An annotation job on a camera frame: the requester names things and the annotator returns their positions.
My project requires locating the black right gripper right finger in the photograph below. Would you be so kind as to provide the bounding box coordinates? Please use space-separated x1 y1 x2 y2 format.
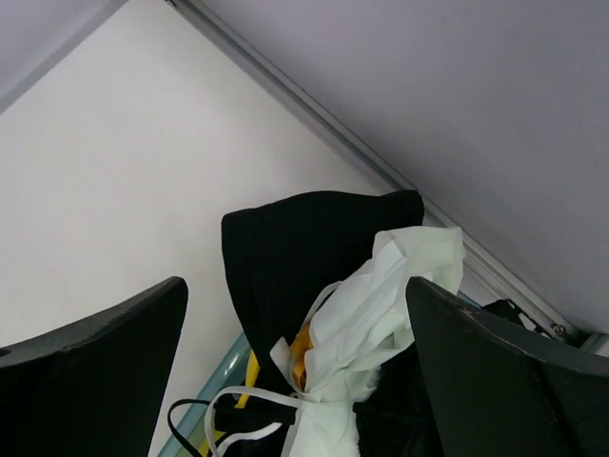
405 277 608 456

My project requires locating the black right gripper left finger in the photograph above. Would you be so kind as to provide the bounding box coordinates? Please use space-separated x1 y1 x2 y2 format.
1 277 187 456

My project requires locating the pale green white bra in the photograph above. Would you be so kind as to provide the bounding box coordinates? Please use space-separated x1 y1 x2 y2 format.
204 227 464 456

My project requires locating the black bra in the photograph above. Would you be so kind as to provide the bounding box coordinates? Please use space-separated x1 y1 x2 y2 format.
221 189 426 396

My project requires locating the light blue plastic basin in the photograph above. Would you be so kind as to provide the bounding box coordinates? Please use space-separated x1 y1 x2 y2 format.
156 332 251 457

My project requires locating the yellow orange garment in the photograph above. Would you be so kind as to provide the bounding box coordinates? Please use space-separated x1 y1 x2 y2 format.
245 322 313 391

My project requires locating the aluminium frame rail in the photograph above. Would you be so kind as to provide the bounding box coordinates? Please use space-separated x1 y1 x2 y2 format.
175 1 608 332

